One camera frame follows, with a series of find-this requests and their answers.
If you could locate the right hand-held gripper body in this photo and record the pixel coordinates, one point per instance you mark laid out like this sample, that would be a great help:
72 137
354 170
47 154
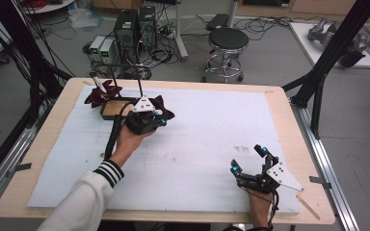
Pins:
263 181

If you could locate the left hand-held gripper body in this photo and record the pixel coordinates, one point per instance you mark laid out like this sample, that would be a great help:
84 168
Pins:
141 123

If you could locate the dark red bow tie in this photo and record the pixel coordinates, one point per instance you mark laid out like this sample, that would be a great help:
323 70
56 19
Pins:
161 103

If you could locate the black tray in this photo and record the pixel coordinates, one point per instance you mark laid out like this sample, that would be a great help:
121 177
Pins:
114 109

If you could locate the red striped bow tie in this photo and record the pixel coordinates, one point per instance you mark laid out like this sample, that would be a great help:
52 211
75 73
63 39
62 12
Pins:
98 97

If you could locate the person's left hand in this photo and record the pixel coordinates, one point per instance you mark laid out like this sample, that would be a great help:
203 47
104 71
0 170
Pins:
130 141

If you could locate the person's right hand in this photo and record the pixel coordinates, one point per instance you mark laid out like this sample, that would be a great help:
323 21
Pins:
261 208

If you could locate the white foam mat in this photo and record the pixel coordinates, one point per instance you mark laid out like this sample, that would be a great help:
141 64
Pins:
205 128

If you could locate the thin wooden stick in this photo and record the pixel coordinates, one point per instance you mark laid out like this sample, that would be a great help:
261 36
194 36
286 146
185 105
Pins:
308 208

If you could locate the grey power supply unit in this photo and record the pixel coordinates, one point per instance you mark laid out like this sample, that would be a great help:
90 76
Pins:
96 46
108 51

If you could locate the black computer tower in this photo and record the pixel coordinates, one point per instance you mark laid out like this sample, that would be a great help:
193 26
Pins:
147 27
126 29

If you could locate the black round stool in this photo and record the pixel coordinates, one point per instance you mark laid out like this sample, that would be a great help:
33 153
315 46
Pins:
228 38

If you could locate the black power adapter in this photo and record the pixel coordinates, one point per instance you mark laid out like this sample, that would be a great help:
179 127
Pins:
217 21

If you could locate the white floor board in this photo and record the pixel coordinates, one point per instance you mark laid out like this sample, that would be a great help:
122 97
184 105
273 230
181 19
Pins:
311 48

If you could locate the clear plastic bag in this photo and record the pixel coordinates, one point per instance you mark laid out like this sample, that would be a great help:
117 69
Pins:
85 17

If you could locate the black metal stand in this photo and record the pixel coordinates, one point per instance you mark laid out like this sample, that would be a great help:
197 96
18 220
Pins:
16 32
334 48

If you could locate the round white table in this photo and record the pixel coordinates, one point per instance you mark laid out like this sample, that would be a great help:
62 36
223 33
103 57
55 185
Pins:
54 7

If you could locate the wooden cabinet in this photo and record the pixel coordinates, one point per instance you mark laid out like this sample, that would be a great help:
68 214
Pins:
318 5

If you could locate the grey metal bracket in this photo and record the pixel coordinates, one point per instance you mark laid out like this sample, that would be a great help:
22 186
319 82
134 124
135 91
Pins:
319 181
21 167

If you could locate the aluminium rail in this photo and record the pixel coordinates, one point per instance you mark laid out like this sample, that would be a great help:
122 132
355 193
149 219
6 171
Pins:
334 179
0 183

